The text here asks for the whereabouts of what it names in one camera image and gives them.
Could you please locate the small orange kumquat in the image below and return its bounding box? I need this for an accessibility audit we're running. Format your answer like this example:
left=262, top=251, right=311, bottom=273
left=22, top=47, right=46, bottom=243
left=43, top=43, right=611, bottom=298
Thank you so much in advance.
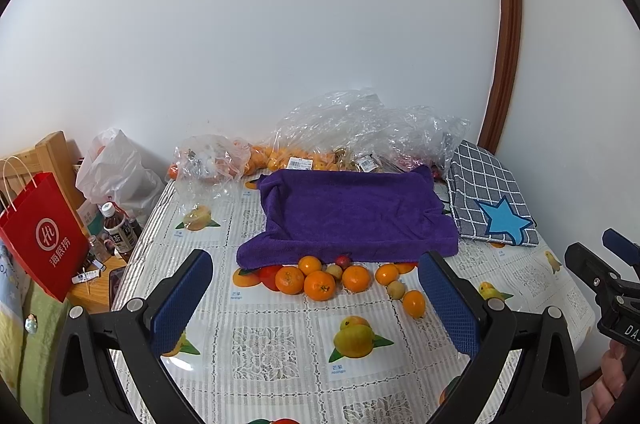
left=375, top=263, right=400, bottom=286
left=402, top=289, right=426, bottom=319

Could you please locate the tan longan fruit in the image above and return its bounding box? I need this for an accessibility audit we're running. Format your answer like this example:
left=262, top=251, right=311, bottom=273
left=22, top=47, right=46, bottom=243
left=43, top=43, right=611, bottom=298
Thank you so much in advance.
left=326, top=263, right=343, bottom=280
left=386, top=280, right=406, bottom=300

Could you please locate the orange mandarin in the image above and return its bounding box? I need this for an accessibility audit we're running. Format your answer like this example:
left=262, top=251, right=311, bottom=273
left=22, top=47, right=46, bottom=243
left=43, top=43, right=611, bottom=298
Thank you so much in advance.
left=274, top=266, right=305, bottom=295
left=341, top=265, right=371, bottom=293
left=297, top=256, right=323, bottom=277

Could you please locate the large orange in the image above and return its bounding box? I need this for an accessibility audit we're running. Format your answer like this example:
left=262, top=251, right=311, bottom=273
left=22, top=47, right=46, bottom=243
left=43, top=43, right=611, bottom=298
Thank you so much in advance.
left=304, top=270, right=336, bottom=301

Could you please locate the right hand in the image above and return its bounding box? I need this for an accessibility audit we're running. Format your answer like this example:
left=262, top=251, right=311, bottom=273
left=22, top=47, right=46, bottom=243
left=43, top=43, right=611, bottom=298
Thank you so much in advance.
left=586, top=340, right=627, bottom=424

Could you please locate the tea bottle white cap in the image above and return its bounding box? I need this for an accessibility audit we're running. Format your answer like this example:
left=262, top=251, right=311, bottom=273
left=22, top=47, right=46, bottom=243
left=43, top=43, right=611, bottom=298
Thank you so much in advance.
left=100, top=202, right=137, bottom=260

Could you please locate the grey checked star cloth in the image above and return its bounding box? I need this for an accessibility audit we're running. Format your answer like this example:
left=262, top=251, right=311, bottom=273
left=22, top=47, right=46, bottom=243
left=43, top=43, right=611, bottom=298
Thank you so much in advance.
left=446, top=141, right=539, bottom=247

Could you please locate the red paper bag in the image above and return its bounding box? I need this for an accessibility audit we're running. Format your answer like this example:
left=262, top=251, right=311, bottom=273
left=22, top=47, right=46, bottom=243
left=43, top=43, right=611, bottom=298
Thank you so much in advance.
left=1, top=171, right=89, bottom=301

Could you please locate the white plastic bag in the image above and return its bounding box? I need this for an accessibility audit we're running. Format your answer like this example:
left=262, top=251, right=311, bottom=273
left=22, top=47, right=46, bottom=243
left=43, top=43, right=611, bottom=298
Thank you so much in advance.
left=75, top=128, right=164, bottom=225

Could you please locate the wooden chair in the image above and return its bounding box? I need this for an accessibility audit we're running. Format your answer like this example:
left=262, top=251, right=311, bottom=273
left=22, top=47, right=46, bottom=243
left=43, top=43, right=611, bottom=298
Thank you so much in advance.
left=1, top=131, right=85, bottom=228

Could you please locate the small clear plastic bag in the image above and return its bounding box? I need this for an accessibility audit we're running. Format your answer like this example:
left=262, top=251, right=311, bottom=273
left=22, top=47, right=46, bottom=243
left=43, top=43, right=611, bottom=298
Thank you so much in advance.
left=174, top=135, right=250, bottom=215

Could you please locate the small red fruit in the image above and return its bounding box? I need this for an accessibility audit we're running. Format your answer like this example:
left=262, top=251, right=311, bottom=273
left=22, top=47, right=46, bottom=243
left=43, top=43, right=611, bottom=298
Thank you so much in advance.
left=335, top=255, right=352, bottom=270

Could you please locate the purple towel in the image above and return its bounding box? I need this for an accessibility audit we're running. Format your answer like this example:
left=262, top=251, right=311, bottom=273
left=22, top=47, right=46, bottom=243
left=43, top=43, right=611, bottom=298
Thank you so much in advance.
left=236, top=166, right=459, bottom=269

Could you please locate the large clear plastic bag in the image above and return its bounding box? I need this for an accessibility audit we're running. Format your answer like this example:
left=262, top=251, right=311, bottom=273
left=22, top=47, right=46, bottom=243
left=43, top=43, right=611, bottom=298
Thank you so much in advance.
left=245, top=89, right=469, bottom=175

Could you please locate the brown door frame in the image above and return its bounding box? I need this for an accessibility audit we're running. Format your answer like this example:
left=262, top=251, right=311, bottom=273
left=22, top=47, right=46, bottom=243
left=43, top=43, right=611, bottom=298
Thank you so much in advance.
left=478, top=0, right=523, bottom=153

